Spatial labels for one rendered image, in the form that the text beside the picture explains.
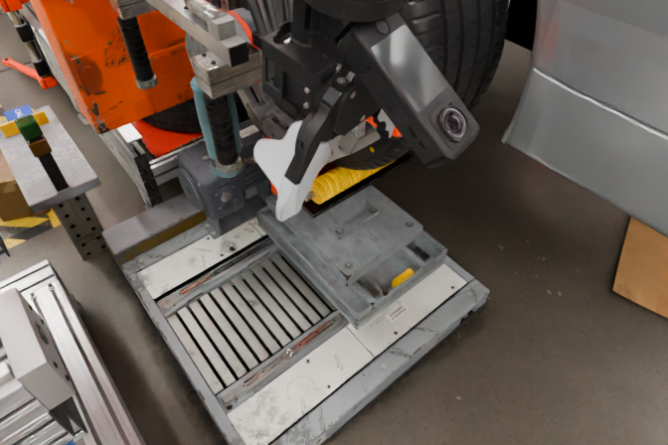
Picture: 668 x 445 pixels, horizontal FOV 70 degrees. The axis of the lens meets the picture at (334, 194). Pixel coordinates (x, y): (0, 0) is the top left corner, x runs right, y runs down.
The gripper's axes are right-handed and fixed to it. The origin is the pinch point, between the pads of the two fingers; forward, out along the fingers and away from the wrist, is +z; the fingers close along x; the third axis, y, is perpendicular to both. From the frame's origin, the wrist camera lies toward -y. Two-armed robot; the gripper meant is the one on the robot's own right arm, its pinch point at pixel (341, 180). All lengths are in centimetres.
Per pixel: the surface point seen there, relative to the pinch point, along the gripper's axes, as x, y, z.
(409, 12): -35.2, 16.5, 4.5
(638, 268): -108, -52, 94
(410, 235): -54, 7, 81
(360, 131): -27.0, 15.5, 24.1
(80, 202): 4, 90, 91
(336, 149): -27.0, 19.9, 32.4
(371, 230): -48, 17, 82
